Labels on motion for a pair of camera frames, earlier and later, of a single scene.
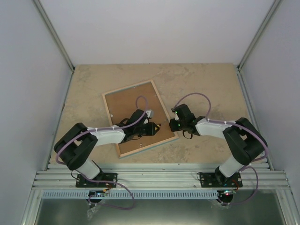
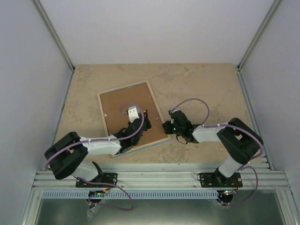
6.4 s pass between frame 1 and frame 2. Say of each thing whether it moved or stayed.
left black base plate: stayed
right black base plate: stayed
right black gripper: moved
